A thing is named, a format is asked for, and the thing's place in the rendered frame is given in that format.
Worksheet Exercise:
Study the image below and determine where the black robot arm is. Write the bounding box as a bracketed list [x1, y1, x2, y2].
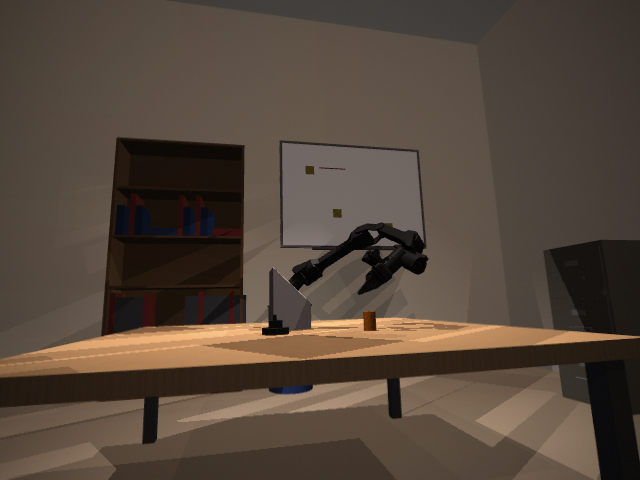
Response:
[288, 222, 429, 290]

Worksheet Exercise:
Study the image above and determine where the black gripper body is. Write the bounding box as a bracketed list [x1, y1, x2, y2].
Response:
[373, 255, 400, 282]

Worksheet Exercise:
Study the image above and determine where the orange knob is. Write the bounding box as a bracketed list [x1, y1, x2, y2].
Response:
[363, 311, 376, 331]

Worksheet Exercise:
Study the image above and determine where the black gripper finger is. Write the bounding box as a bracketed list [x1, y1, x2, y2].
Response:
[357, 275, 379, 295]
[361, 268, 386, 292]

